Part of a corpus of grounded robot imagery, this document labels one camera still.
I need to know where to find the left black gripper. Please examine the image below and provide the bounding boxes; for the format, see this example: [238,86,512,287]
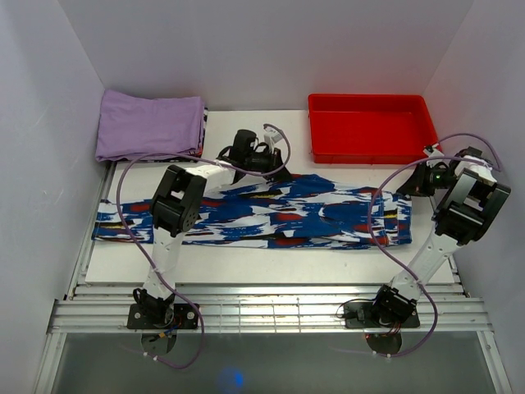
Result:
[244,147,292,181]

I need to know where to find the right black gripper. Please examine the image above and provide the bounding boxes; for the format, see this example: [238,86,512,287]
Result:
[396,162,457,197]

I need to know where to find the blue patterned trousers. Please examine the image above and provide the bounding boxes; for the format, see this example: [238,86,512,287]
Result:
[92,172,413,250]

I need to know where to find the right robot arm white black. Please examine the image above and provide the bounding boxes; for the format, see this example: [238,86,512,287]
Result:
[370,146,511,326]

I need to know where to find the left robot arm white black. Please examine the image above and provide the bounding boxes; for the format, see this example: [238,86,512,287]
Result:
[133,124,290,328]

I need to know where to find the folded purple trousers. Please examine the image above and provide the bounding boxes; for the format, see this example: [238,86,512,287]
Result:
[95,89,206,162]

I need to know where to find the red plastic tray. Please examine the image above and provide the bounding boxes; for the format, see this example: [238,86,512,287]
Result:
[308,94,438,165]

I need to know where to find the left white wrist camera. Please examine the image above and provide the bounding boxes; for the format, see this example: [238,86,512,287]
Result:
[263,123,284,150]

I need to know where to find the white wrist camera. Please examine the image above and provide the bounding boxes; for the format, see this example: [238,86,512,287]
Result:
[423,143,444,162]
[263,123,284,150]

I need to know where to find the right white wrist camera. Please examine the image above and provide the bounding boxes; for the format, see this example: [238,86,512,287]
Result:
[423,143,444,162]

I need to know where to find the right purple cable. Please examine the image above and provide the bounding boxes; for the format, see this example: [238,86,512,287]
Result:
[367,132,503,359]

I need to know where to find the purple cable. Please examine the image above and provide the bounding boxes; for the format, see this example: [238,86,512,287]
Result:
[367,132,503,359]
[116,122,292,369]

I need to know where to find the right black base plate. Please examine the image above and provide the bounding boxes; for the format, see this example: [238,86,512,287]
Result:
[342,299,420,328]

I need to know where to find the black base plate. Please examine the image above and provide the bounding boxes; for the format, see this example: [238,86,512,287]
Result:
[342,299,420,328]
[126,304,199,330]

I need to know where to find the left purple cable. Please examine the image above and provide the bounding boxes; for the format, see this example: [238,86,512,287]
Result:
[116,122,292,369]

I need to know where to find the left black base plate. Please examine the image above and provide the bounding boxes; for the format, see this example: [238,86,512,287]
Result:
[126,304,199,330]

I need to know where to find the aluminium rail frame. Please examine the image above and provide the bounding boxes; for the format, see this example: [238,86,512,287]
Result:
[32,163,514,394]

